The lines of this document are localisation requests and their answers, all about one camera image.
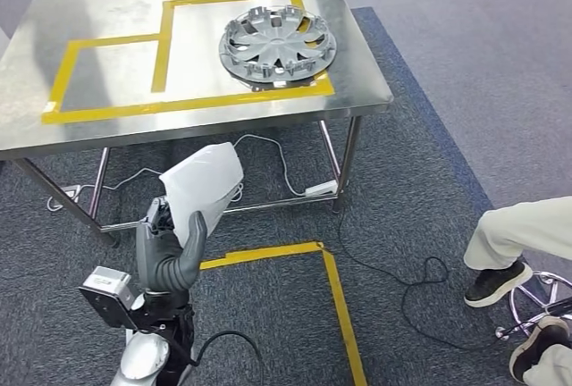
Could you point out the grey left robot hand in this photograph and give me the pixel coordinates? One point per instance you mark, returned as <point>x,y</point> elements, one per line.
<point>161,265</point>

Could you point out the white plastic shell part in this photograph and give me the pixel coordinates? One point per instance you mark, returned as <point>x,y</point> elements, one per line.
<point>205,188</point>

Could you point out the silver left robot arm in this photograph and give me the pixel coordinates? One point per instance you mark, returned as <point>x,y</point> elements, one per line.
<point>143,359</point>

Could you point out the yellow tape on workbench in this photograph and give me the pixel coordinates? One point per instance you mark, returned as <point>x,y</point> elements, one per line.
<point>179,104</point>

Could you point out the stainless steel workbench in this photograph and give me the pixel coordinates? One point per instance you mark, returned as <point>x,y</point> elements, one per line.
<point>358,75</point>

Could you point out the yellow floor tape square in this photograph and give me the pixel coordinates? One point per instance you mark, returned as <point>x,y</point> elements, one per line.
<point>268,253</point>

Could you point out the white power strip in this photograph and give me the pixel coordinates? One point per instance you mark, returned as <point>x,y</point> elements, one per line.
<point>321,188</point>

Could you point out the silver wheel hubcap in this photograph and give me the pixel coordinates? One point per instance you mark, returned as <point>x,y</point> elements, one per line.
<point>277,46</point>

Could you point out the person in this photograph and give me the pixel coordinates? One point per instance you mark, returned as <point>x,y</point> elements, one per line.
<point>514,235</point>

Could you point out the chrome stool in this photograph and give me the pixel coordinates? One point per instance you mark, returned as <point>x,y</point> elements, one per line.
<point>527,319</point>

